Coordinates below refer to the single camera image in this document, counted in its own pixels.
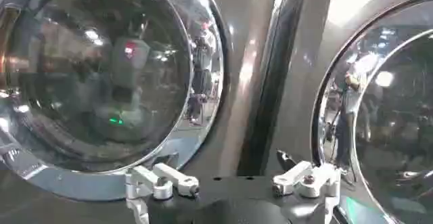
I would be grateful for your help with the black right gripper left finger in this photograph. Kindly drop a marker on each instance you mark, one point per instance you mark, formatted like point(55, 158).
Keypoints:
point(162, 179)

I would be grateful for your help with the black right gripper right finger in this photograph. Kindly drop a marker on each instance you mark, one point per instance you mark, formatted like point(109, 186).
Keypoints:
point(306, 179)

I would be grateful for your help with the round glass dryer door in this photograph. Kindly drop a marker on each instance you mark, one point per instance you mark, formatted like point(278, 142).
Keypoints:
point(101, 76)
point(382, 117)

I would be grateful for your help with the grey dryer with round door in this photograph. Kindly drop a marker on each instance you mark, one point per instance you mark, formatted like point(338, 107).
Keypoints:
point(236, 76)
point(304, 76)

